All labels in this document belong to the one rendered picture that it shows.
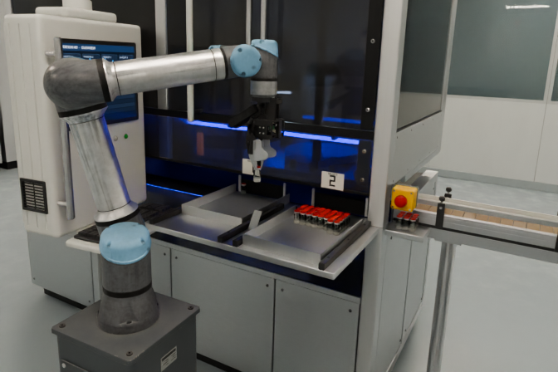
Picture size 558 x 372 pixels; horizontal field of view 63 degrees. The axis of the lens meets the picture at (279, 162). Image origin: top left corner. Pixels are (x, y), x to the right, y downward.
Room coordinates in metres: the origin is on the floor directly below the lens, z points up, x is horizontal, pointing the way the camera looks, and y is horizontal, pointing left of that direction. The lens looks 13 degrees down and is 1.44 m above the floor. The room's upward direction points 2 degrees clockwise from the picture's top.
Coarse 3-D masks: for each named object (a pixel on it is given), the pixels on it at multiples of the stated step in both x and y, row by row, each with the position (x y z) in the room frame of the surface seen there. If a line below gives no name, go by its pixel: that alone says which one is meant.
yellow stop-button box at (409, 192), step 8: (400, 184) 1.49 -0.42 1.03; (392, 192) 1.45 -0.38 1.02; (400, 192) 1.44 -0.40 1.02; (408, 192) 1.42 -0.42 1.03; (416, 192) 1.45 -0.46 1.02; (392, 200) 1.45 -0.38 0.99; (408, 200) 1.42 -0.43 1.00; (416, 200) 1.46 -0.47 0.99; (400, 208) 1.43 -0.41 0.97; (408, 208) 1.42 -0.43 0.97
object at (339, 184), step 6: (324, 174) 1.57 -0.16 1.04; (330, 174) 1.56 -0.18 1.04; (336, 174) 1.55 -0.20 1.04; (342, 174) 1.54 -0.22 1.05; (324, 180) 1.57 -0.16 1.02; (336, 180) 1.55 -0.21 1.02; (342, 180) 1.54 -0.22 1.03; (324, 186) 1.57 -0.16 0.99; (330, 186) 1.56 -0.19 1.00; (336, 186) 1.55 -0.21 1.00; (342, 186) 1.54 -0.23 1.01
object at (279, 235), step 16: (288, 208) 1.54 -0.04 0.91; (272, 224) 1.44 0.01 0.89; (288, 224) 1.47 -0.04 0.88; (256, 240) 1.27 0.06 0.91; (272, 240) 1.33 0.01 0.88; (288, 240) 1.33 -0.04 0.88; (304, 240) 1.34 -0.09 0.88; (320, 240) 1.34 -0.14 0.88; (336, 240) 1.27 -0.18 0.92; (288, 256) 1.21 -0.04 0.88; (304, 256) 1.19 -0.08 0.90; (320, 256) 1.17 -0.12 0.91
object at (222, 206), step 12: (216, 192) 1.73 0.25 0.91; (228, 192) 1.81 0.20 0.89; (240, 192) 1.84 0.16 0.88; (192, 204) 1.60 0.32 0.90; (204, 204) 1.66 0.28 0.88; (216, 204) 1.66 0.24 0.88; (228, 204) 1.67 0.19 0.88; (240, 204) 1.67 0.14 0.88; (252, 204) 1.68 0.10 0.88; (264, 204) 1.68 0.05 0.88; (276, 204) 1.63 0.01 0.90; (204, 216) 1.51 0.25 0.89; (216, 216) 1.48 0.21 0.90; (228, 216) 1.46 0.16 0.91; (240, 216) 1.54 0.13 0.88
